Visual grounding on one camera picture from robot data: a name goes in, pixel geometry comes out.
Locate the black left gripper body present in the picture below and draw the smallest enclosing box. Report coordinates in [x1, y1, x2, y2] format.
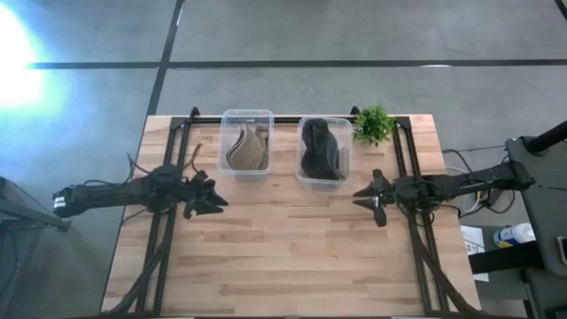
[178, 170, 210, 210]

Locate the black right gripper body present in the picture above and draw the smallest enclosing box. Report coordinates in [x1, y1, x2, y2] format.
[376, 176, 401, 210]

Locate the beige cap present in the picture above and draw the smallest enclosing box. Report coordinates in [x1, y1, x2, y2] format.
[225, 123, 248, 172]
[234, 126, 269, 172]

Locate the black cap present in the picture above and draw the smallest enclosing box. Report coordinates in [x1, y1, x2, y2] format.
[300, 117, 342, 182]

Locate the green potted plant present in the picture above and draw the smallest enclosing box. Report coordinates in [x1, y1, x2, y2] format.
[353, 104, 397, 148]

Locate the clear plastic bin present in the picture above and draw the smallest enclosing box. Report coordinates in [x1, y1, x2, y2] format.
[215, 108, 276, 177]
[294, 115, 354, 185]

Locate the white paper sheet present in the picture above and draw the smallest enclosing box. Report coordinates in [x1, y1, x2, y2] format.
[460, 224, 491, 284]

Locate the white wipes canister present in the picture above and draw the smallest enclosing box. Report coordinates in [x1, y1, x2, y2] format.
[493, 222, 537, 249]

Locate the gray cart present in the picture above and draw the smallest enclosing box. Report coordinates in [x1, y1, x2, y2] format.
[504, 132, 567, 319]

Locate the black pole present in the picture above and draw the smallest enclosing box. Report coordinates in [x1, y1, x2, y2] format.
[525, 120, 567, 155]

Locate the dark translucent panel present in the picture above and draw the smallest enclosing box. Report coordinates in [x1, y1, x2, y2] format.
[0, 175, 73, 319]

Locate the brown cable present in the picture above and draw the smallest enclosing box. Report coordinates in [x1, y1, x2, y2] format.
[183, 142, 204, 172]

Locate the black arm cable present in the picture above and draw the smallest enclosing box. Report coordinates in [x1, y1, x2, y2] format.
[126, 152, 154, 178]

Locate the white cable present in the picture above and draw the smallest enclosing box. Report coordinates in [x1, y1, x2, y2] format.
[444, 165, 483, 214]

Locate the thin black cable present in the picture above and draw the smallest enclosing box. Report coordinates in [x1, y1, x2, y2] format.
[441, 144, 509, 178]

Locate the black metal rig frame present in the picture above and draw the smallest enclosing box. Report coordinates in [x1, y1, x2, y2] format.
[104, 105, 482, 316]

